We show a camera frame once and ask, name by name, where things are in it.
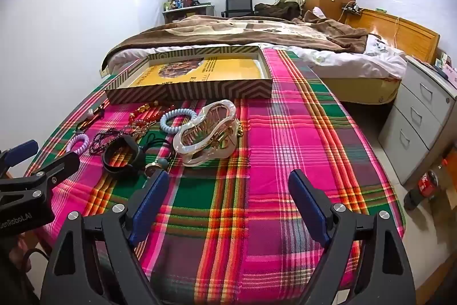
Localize dark cloth pile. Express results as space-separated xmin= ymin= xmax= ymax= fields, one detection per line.
xmin=254 ymin=1 xmax=301 ymax=19

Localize purple spiral hair tie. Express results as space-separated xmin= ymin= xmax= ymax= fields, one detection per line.
xmin=66 ymin=134 xmax=90 ymax=156

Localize grey filing cabinet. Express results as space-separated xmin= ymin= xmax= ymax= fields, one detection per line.
xmin=378 ymin=55 xmax=457 ymax=186

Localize striped cardboard box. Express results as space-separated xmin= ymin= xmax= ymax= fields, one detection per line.
xmin=105 ymin=46 xmax=274 ymax=105

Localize black wristband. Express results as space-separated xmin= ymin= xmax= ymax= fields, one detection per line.
xmin=102 ymin=135 xmax=145 ymax=178

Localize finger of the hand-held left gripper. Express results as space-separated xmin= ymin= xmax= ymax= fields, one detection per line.
xmin=0 ymin=139 xmax=39 ymax=180
xmin=0 ymin=152 xmax=81 ymax=207

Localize cola bottle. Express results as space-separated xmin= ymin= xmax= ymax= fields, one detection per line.
xmin=403 ymin=157 xmax=451 ymax=211

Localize pearl white hair claw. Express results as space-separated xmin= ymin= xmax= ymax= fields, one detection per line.
xmin=173 ymin=99 xmax=239 ymax=167

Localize small boxes on cabinet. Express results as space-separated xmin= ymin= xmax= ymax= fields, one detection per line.
xmin=433 ymin=51 xmax=457 ymax=88

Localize brown blanket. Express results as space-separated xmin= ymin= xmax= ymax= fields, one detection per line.
xmin=102 ymin=14 xmax=369 ymax=71

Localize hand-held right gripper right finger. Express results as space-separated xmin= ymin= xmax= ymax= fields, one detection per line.
xmin=287 ymin=168 xmax=417 ymax=305

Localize yellow bed base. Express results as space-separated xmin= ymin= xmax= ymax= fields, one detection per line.
xmin=321 ymin=76 xmax=401 ymax=105

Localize black hair tie grey bead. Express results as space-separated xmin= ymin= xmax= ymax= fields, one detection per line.
xmin=139 ymin=131 xmax=179 ymax=178

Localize red bead bracelet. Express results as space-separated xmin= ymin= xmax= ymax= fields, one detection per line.
xmin=129 ymin=104 xmax=178 ymax=124

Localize black hair tie pink bead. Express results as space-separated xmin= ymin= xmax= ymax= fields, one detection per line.
xmin=76 ymin=104 xmax=107 ymax=133

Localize yellow printed sheet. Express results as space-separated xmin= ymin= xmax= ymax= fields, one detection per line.
xmin=125 ymin=54 xmax=267 ymax=87

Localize black office chair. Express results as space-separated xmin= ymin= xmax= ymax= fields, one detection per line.
xmin=221 ymin=0 xmax=255 ymax=19

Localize wooden headboard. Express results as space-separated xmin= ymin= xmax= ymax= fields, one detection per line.
xmin=344 ymin=8 xmax=440 ymax=65

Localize blue spiral hair tie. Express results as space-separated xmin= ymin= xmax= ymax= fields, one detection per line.
xmin=159 ymin=107 xmax=199 ymax=134

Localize white floral quilt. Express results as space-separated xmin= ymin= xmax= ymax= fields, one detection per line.
xmin=107 ymin=33 xmax=408 ymax=81

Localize wooden desk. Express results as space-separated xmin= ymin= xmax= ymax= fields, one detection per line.
xmin=162 ymin=3 xmax=215 ymax=24

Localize gold chain bracelet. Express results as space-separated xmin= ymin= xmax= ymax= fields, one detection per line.
xmin=124 ymin=119 xmax=152 ymax=138

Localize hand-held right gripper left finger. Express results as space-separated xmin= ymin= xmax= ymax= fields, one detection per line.
xmin=41 ymin=168 xmax=171 ymax=305

